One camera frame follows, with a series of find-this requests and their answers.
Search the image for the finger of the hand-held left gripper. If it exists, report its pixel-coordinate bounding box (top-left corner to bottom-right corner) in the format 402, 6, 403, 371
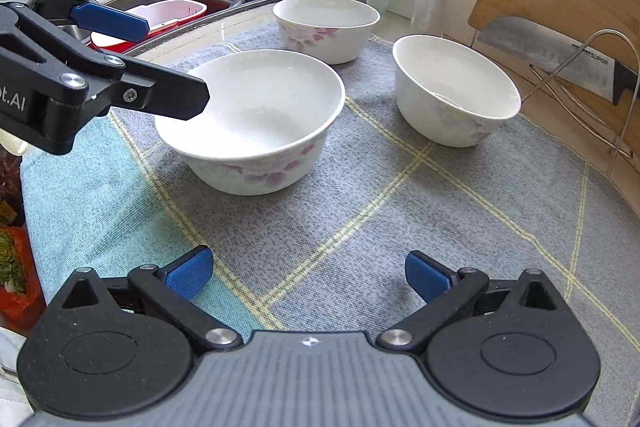
0, 0, 150, 43
0, 4, 210, 120

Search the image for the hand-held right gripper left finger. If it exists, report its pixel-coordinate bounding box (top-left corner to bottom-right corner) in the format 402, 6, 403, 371
60, 245, 244, 353

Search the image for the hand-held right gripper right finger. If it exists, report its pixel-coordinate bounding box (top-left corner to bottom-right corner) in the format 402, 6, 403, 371
375, 250, 558, 351

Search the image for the white floral bowl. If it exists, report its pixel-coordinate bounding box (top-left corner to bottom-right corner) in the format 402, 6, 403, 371
272, 0, 381, 66
392, 35, 522, 148
154, 49, 347, 195

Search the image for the person's left hand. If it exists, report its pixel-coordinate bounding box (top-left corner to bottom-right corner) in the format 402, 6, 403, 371
0, 129, 29, 156

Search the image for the dark brown basket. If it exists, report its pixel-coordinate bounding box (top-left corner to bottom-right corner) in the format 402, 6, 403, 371
0, 152, 26, 228

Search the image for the blue grey checked cloth mat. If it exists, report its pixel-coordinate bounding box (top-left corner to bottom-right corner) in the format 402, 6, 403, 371
20, 22, 640, 427

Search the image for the red plastic basin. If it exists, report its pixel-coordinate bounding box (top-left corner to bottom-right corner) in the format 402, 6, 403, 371
90, 0, 247, 55

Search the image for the red bag with greens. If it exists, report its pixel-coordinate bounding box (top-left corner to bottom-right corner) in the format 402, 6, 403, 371
0, 227, 47, 333

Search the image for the person's white jacket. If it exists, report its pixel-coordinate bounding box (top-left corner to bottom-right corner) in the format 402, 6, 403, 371
0, 327, 31, 427

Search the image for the black-handled kitchen knife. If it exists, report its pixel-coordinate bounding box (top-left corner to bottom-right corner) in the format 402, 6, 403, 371
475, 16, 640, 106

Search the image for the metal wire rack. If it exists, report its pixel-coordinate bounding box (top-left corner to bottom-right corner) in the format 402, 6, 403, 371
520, 29, 640, 185

